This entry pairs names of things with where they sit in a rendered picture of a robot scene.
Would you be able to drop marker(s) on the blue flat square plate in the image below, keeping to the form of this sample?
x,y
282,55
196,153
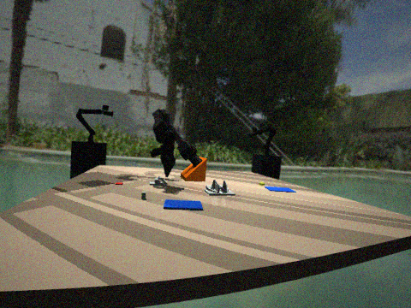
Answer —
x,y
280,189

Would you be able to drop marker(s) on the blue rectangular plate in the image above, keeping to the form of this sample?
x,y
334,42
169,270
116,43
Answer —
x,y
182,205

